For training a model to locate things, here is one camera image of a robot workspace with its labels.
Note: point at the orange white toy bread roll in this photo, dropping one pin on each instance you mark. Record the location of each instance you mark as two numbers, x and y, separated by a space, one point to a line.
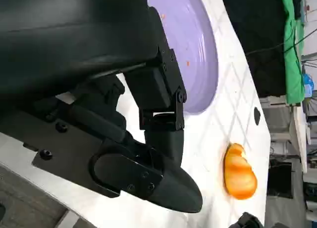
239 173

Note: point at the green cloth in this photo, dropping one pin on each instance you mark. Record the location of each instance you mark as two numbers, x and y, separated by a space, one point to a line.
293 72

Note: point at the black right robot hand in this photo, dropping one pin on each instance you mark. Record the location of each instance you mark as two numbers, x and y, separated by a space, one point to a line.
247 221

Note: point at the blue background item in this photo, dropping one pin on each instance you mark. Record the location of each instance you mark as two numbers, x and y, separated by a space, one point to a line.
308 85

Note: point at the black backdrop cloth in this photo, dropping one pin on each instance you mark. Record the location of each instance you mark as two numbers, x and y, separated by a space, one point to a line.
260 40

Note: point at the white desk panel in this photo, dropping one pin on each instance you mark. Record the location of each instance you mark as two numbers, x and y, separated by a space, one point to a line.
298 139

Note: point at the lilac plate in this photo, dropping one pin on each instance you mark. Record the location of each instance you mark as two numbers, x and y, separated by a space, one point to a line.
188 27

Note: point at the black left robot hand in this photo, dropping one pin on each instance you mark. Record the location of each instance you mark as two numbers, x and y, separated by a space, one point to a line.
62 40

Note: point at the black background box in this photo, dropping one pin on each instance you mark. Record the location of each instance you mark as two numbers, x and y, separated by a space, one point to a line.
280 181

